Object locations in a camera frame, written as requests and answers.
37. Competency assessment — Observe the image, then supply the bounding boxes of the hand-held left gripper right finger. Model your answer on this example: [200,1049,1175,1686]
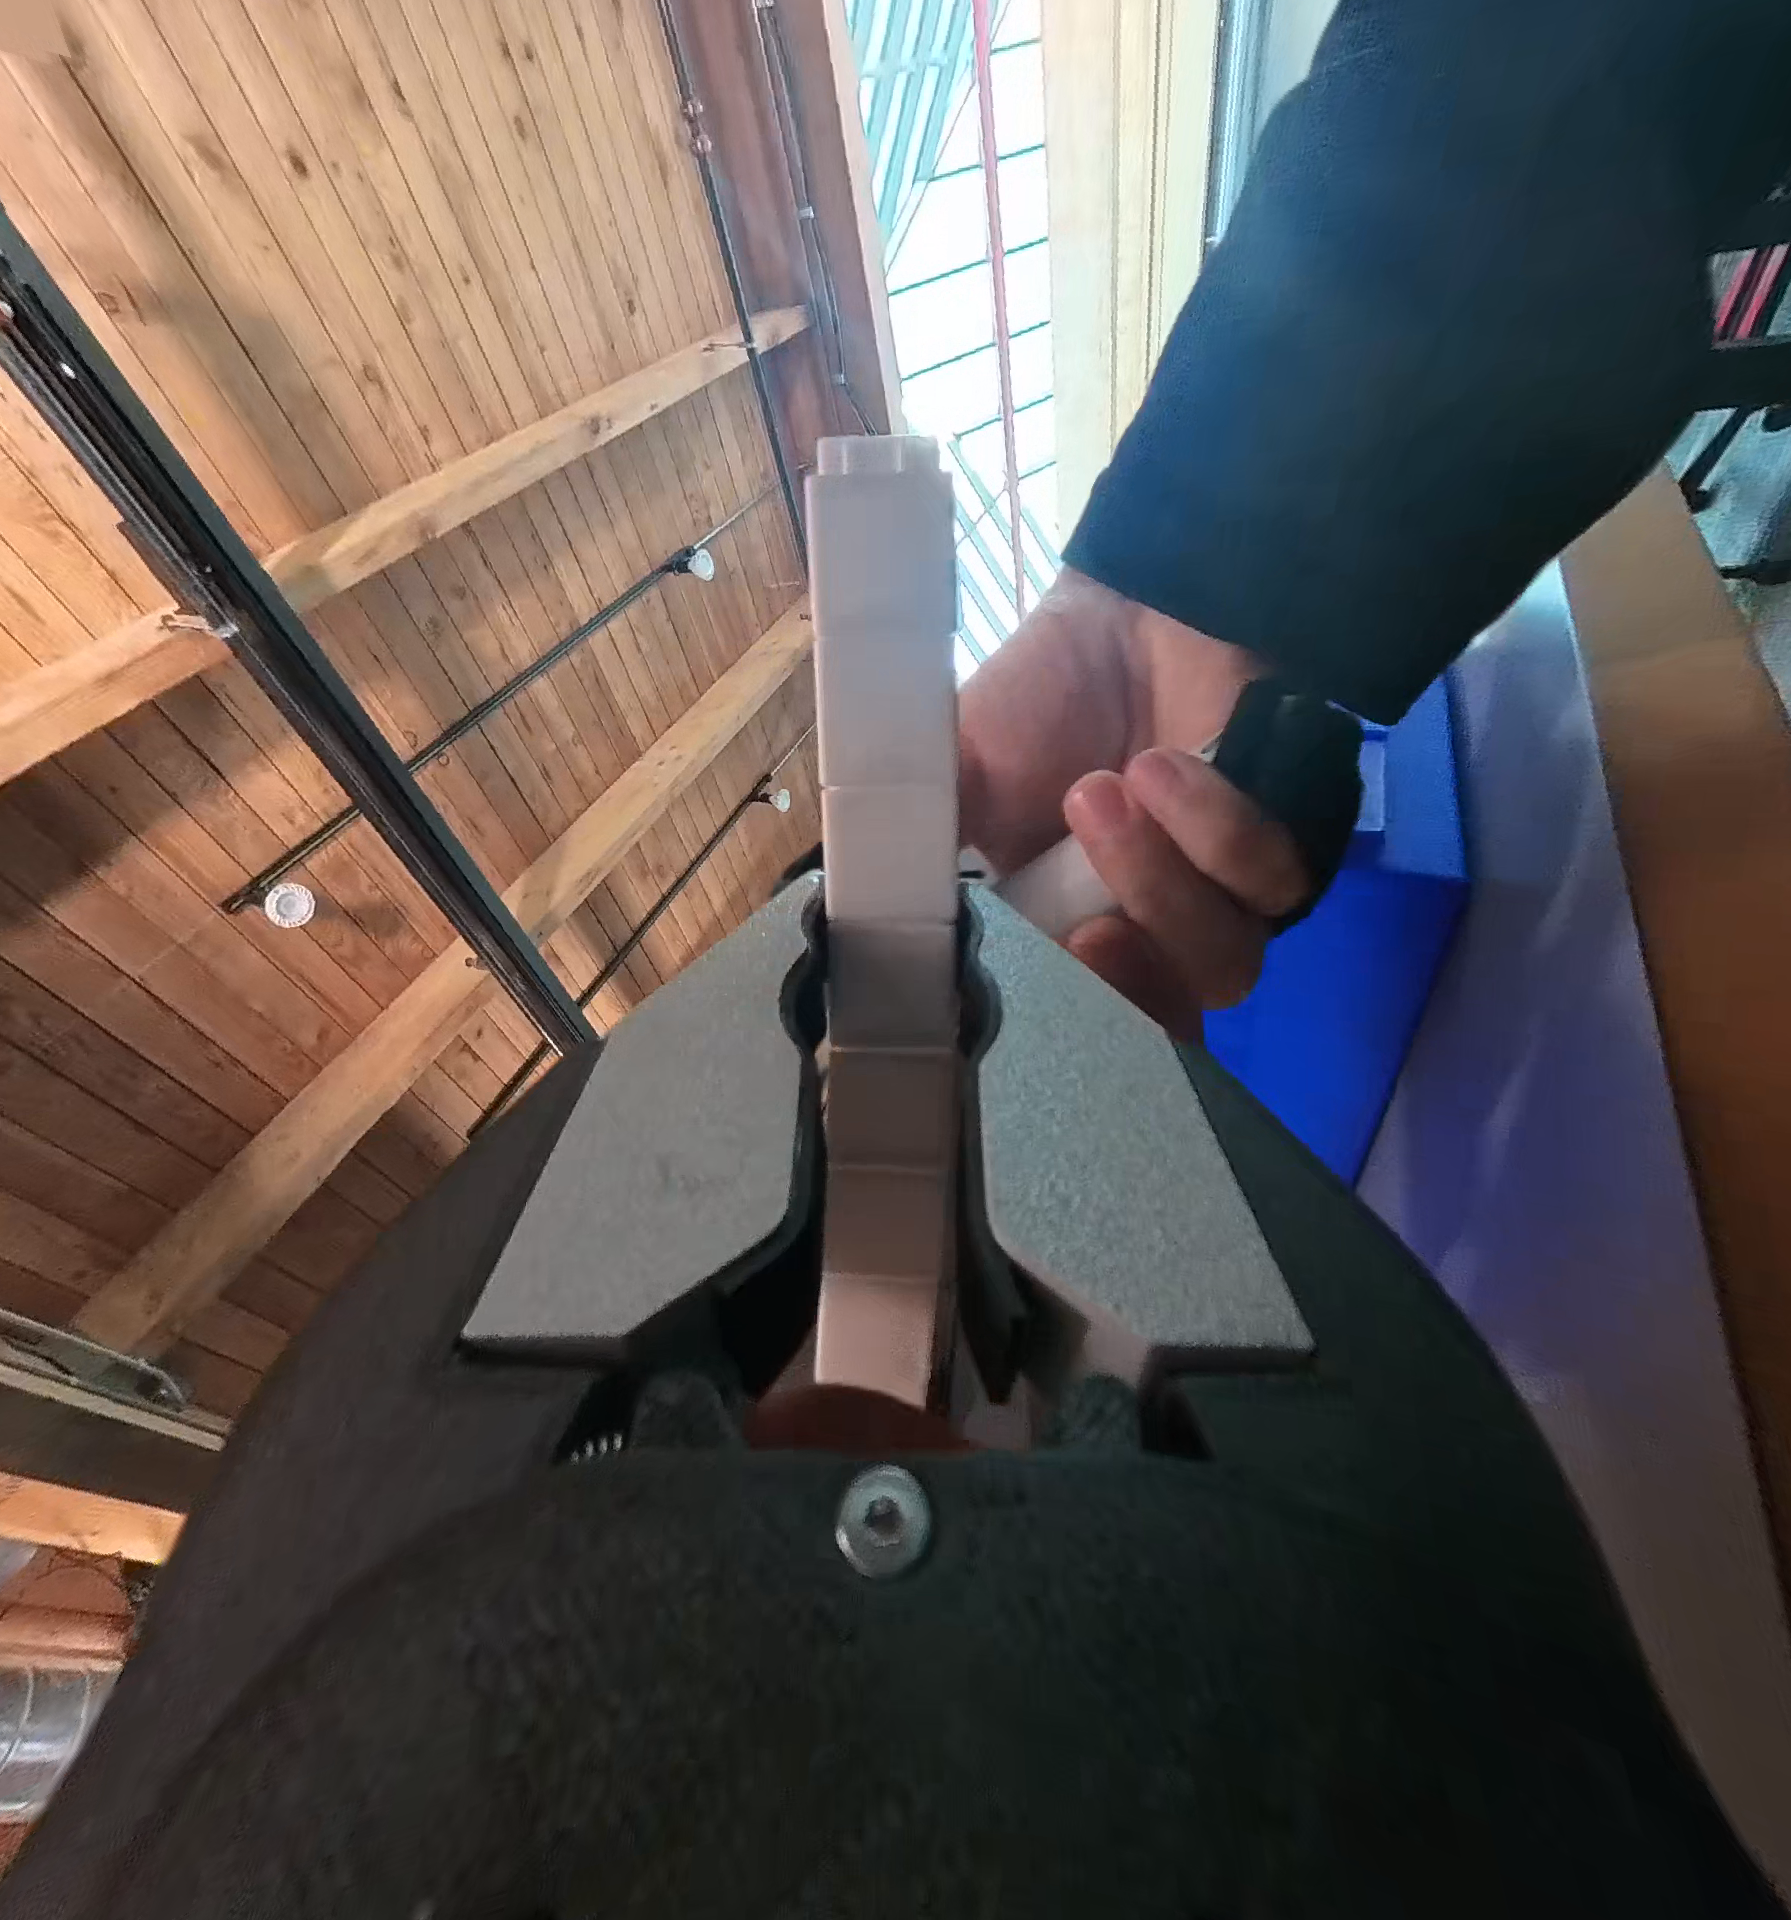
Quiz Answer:
[959,882,1317,1404]

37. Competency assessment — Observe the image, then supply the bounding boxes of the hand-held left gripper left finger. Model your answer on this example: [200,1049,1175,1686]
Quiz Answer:
[461,874,830,1394]

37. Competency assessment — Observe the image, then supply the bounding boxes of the blue plastic bin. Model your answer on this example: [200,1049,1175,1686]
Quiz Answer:
[1203,667,1467,1189]

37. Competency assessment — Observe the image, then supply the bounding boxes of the white foam block strip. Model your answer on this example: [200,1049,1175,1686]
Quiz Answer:
[802,432,964,1412]

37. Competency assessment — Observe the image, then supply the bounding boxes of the person's right forearm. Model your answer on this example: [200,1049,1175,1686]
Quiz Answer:
[1060,0,1791,727]

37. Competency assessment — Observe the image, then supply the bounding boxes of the person's right hand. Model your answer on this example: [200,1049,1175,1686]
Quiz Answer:
[956,567,1294,1040]

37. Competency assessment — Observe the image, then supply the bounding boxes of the dark steel beam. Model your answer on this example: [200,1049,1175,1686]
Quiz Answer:
[0,1288,238,1454]

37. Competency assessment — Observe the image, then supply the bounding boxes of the red ceiling pipe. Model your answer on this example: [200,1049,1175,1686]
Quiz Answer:
[967,0,1037,602]

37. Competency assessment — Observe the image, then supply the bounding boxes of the black ceiling rail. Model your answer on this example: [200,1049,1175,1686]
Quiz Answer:
[0,184,597,1053]

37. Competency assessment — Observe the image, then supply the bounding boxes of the silver ventilation duct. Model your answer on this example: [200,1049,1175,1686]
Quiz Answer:
[0,1522,133,1823]

